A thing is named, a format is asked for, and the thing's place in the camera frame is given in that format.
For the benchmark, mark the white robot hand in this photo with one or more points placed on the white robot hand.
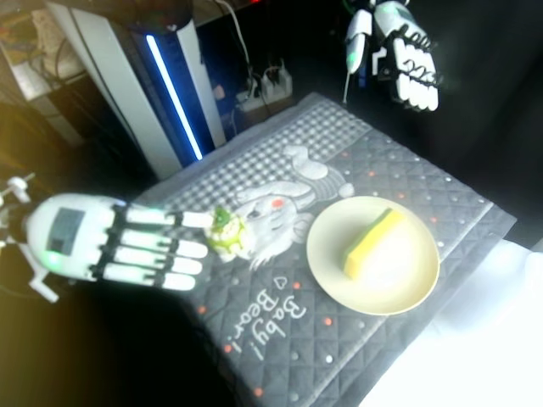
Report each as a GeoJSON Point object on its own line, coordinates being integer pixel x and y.
{"type": "Point", "coordinates": [63, 229]}
{"type": "Point", "coordinates": [413, 72]}

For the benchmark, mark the green toy vegetable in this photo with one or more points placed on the green toy vegetable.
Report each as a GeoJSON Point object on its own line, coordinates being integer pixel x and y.
{"type": "Point", "coordinates": [227, 233]}

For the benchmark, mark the white power strip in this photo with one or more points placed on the white power strip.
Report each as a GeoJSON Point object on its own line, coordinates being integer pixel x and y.
{"type": "Point", "coordinates": [276, 85]}

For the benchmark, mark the white tower with blue light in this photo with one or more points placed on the white tower with blue light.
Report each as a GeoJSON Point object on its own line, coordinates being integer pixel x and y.
{"type": "Point", "coordinates": [127, 85]}

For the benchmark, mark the yellow and green sponge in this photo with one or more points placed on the yellow and green sponge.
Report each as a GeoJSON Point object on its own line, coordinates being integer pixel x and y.
{"type": "Point", "coordinates": [373, 241]}

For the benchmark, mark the cluttered shelf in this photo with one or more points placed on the cluttered shelf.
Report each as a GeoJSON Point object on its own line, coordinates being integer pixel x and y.
{"type": "Point", "coordinates": [34, 46]}

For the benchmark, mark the pale yellow round plate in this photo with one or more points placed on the pale yellow round plate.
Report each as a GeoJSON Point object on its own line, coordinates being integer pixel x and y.
{"type": "Point", "coordinates": [394, 288]}

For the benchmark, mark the grey quilt with bear print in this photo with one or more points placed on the grey quilt with bear print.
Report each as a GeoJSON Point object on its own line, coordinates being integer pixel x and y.
{"type": "Point", "coordinates": [339, 356]}

